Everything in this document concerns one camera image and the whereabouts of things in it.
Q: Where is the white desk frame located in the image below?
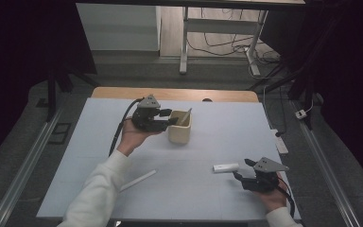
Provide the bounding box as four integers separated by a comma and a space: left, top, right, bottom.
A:
178, 6, 269, 77

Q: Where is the black floor socket frame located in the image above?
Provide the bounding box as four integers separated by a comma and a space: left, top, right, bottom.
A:
47, 122, 73, 146

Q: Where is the left hand-held gripper black cable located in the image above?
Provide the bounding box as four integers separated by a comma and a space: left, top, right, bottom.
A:
108, 96, 145, 157

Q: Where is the long white pen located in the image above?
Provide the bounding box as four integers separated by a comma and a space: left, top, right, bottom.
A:
119, 169, 158, 193

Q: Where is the tangle of black floor cables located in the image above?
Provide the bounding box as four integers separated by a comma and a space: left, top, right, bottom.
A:
187, 8, 282, 80

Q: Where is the small white adapter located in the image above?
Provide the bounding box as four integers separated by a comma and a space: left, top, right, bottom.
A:
294, 108, 308, 120

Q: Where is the dark curtain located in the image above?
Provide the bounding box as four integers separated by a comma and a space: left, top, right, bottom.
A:
259, 0, 363, 194
0, 0, 97, 173

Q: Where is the white power strip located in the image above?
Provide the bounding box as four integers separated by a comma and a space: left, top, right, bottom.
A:
269, 128, 289, 155

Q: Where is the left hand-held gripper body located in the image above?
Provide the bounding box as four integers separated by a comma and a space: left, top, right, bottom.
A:
130, 94, 171, 133

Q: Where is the pale blue table mat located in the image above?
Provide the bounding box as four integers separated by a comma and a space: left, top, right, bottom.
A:
35, 96, 303, 222

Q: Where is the person's left hand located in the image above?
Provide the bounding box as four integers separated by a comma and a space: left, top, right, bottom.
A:
115, 117, 165, 158

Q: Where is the right hand-held gripper black cable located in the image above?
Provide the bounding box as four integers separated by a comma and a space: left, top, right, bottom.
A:
275, 175, 297, 218

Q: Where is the black stand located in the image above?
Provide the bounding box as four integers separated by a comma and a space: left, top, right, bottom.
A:
44, 61, 102, 123
248, 60, 317, 131

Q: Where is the metal floor rail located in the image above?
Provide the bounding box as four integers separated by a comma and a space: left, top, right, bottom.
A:
0, 105, 66, 227
290, 99, 362, 227

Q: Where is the short white correction pen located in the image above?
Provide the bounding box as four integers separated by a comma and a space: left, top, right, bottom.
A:
212, 162, 240, 174

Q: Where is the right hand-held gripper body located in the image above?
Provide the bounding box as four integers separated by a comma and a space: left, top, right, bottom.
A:
240, 156, 290, 194

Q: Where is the person's right hand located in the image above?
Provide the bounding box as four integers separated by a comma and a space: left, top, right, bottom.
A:
252, 171, 288, 213

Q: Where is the silver pen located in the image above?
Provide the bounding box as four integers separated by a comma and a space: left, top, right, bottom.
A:
179, 107, 194, 127

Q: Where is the hand-held gripper black cable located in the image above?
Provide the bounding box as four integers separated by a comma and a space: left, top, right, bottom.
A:
108, 96, 145, 157
275, 175, 297, 218

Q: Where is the beige square pen holder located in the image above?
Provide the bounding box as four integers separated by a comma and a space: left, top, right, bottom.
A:
166, 109, 193, 146

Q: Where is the white cabinet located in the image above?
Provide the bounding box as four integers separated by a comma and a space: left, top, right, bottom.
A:
76, 3, 162, 52

